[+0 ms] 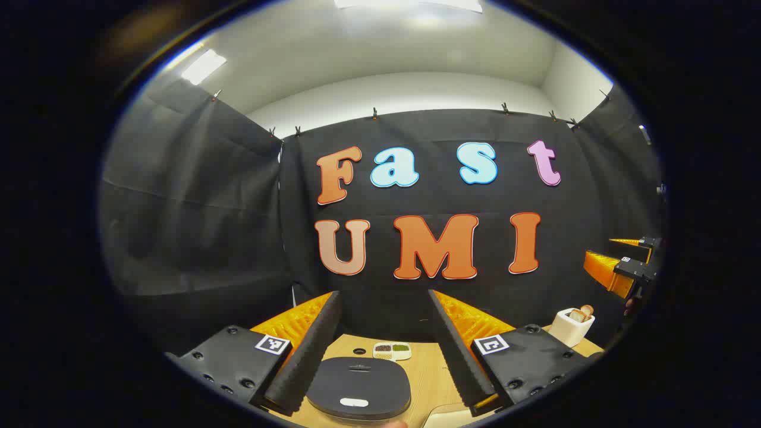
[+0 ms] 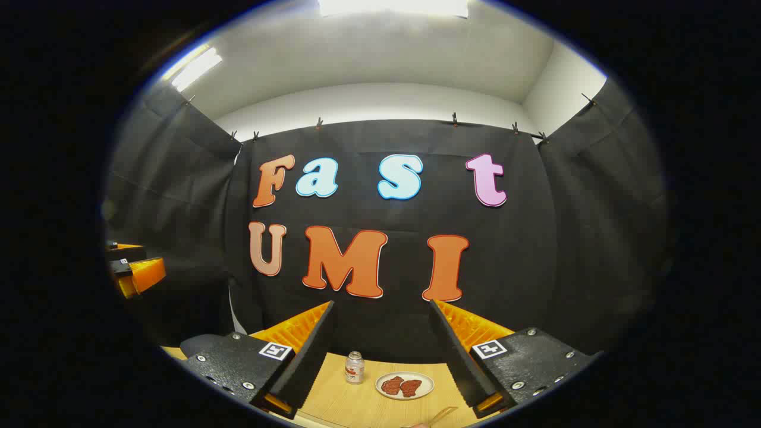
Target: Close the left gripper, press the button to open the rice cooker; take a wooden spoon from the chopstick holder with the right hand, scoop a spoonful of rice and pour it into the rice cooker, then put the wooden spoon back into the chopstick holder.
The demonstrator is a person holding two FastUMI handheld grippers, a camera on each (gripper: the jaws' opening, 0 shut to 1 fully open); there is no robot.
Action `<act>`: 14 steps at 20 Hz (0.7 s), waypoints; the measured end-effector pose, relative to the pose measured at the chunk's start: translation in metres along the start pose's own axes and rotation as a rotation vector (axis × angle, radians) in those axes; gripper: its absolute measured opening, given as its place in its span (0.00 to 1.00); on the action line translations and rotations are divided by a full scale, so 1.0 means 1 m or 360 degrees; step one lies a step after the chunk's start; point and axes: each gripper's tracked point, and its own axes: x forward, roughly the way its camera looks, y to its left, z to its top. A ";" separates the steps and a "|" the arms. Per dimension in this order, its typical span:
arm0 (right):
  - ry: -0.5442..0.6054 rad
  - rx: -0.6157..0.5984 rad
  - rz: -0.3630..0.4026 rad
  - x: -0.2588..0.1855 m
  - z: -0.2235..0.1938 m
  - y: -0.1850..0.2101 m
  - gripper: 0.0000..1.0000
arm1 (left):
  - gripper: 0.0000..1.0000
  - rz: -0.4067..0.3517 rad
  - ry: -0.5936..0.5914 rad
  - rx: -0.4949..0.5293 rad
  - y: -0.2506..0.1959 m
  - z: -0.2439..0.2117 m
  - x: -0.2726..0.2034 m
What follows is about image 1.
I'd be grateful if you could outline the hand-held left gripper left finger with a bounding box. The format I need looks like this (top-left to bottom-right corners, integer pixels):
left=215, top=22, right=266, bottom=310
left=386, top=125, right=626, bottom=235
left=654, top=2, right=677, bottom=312
left=163, top=290, right=344, bottom=417

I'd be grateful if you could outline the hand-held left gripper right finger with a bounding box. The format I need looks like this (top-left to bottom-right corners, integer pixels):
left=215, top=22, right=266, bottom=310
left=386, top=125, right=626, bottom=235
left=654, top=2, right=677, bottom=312
left=427, top=289, right=604, bottom=417

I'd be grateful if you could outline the black rice cooker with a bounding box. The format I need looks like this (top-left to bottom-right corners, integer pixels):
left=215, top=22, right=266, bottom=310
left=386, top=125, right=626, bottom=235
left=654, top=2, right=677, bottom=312
left=306, top=357, right=412, bottom=423

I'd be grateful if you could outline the white divided grain dish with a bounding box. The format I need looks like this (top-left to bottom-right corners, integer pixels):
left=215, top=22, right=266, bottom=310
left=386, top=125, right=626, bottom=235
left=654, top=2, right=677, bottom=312
left=373, top=342, right=412, bottom=362

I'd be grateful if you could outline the white toaster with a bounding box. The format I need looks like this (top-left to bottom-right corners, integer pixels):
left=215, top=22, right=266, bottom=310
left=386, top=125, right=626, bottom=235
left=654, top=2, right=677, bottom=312
left=548, top=308, right=595, bottom=348

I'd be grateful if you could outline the black backdrop cloth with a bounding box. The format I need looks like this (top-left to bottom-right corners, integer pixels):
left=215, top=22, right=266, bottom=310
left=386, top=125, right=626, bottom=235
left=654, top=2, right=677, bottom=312
left=98, top=77, right=666, bottom=357

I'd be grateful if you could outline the rectangular ceiling light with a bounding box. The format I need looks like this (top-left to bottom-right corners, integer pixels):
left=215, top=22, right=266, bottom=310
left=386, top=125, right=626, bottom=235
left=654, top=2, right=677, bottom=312
left=181, top=49, right=227, bottom=85
left=333, top=0, right=483, bottom=14

